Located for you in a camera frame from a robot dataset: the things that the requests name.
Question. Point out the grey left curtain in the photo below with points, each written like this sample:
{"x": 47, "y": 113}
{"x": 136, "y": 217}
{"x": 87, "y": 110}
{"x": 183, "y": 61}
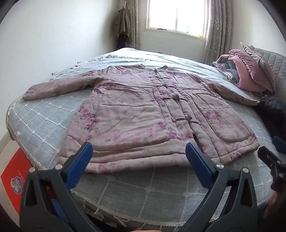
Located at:
{"x": 133, "y": 13}

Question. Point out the red cartoon box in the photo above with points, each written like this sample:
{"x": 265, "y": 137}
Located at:
{"x": 14, "y": 176}

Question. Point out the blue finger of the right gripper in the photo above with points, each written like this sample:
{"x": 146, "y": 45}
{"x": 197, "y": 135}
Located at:
{"x": 279, "y": 144}

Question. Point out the folded pink grey quilt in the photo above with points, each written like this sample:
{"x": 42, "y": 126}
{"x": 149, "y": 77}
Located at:
{"x": 227, "y": 67}

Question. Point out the person's right hand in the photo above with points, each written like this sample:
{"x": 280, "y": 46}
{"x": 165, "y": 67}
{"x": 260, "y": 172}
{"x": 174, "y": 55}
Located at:
{"x": 272, "y": 205}

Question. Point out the grey pink-edged pillow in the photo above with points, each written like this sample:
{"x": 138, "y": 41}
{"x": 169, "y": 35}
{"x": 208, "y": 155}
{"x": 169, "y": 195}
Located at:
{"x": 263, "y": 64}

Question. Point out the grey padded headboard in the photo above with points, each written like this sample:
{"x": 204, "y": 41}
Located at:
{"x": 278, "y": 64}

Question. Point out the olive hanging coat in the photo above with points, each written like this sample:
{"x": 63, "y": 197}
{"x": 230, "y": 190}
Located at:
{"x": 122, "y": 29}

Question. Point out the bright window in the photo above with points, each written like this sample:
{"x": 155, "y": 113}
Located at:
{"x": 184, "y": 17}

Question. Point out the black puffer jacket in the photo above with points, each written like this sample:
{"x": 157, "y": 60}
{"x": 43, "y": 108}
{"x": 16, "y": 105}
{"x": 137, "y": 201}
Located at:
{"x": 272, "y": 112}

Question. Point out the pink floral padded jacket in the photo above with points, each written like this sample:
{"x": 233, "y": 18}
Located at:
{"x": 137, "y": 117}

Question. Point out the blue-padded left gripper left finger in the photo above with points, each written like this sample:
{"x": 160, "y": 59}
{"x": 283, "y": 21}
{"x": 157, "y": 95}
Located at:
{"x": 46, "y": 201}

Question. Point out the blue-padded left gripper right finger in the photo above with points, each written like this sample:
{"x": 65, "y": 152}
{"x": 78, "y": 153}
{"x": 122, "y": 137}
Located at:
{"x": 230, "y": 203}

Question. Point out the grey curtain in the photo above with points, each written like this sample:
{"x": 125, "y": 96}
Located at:
{"x": 217, "y": 29}
{"x": 133, "y": 13}

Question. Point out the grey right curtain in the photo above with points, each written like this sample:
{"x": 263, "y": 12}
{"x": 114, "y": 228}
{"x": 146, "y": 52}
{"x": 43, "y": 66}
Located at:
{"x": 217, "y": 29}

